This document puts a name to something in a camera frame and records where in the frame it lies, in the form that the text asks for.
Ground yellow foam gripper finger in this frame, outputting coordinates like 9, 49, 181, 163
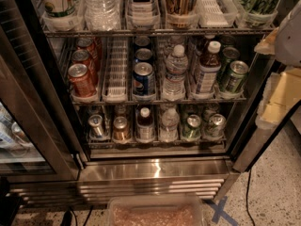
255, 67, 301, 130

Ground clear water bottle top shelf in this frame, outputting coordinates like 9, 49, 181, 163
85, 0, 120, 31

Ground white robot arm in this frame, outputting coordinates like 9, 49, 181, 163
254, 1, 301, 130

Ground open fridge door right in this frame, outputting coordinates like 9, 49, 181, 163
233, 52, 301, 172

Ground brown tea bottle middle shelf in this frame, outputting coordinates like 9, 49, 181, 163
192, 40, 221, 94

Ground green can bottom shelf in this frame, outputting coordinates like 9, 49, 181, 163
182, 114, 201, 140

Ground empty white tray top shelf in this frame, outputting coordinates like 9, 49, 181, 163
197, 0, 238, 28

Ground water bottle middle shelf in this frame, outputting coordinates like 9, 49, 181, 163
163, 44, 188, 101

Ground water bottle bottom shelf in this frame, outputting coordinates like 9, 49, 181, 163
159, 107, 180, 142

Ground tea bottle bottom shelf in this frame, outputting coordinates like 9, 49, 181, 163
136, 107, 154, 142

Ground tea bottle top shelf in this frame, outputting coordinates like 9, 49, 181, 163
126, 0, 160, 30

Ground gold can bottom shelf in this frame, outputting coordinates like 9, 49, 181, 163
113, 116, 130, 141

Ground silver can bottom shelf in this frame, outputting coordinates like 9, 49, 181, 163
88, 114, 104, 137

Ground steel fridge base grille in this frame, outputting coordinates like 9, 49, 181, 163
10, 157, 240, 208

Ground glass fridge door left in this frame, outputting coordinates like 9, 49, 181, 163
0, 0, 79, 184

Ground front green soda can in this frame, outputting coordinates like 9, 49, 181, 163
219, 60, 248, 93

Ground green soda can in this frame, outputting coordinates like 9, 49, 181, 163
217, 46, 240, 80
219, 60, 248, 93

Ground back green soda can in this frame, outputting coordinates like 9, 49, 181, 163
217, 46, 240, 80

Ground green can bottom right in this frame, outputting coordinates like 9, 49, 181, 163
204, 114, 226, 140

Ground front blue pepsi can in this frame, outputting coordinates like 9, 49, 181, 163
133, 62, 155, 96

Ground blue pepsi can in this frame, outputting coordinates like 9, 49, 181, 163
134, 48, 153, 65
133, 62, 155, 96

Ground middle blue pepsi can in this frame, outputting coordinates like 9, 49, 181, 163
134, 48, 153, 65

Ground clear plastic bin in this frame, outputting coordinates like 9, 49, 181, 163
106, 194, 204, 226

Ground front red soda can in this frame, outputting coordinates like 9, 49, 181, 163
68, 63, 96, 98

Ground red soda can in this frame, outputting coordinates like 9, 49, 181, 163
71, 49, 98, 85
68, 63, 96, 98
76, 38, 102, 71

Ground back red soda can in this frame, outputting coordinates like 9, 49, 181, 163
76, 38, 102, 71

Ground middle red soda can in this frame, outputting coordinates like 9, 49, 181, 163
71, 49, 98, 85

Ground black cable right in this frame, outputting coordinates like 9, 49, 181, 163
245, 169, 257, 226

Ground black plug and cables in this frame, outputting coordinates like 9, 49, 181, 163
59, 205, 94, 226

